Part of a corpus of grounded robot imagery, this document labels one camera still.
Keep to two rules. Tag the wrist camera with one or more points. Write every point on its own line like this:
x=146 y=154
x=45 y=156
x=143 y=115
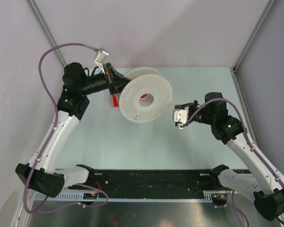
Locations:
x=101 y=56
x=180 y=116

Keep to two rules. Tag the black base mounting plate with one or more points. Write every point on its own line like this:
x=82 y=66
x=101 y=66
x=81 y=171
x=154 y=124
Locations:
x=170 y=184

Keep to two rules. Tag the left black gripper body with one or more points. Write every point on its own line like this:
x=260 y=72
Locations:
x=107 y=70

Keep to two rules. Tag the red two-compartment bin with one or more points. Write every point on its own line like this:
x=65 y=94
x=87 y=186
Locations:
x=117 y=96

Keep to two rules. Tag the aluminium frame post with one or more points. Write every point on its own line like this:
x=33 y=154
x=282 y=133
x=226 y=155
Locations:
x=264 y=17
x=36 y=12

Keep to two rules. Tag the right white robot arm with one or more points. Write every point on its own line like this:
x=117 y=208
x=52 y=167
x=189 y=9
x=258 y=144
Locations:
x=264 y=187

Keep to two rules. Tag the grey slotted cable duct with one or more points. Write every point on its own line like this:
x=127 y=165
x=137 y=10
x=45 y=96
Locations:
x=205 y=197

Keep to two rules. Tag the right aluminium frame post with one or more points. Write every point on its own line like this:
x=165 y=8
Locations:
x=264 y=17

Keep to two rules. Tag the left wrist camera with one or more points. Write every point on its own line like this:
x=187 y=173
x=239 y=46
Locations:
x=101 y=56

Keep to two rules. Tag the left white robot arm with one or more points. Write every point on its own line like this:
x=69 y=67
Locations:
x=41 y=173

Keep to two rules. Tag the white plastic spool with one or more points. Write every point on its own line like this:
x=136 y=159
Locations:
x=145 y=80

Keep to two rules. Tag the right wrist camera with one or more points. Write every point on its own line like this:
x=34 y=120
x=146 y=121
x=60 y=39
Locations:
x=180 y=116

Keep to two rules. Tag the left aluminium frame post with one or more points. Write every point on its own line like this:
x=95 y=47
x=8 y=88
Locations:
x=36 y=12

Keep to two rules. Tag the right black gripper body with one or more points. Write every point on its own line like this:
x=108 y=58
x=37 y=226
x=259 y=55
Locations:
x=199 y=117

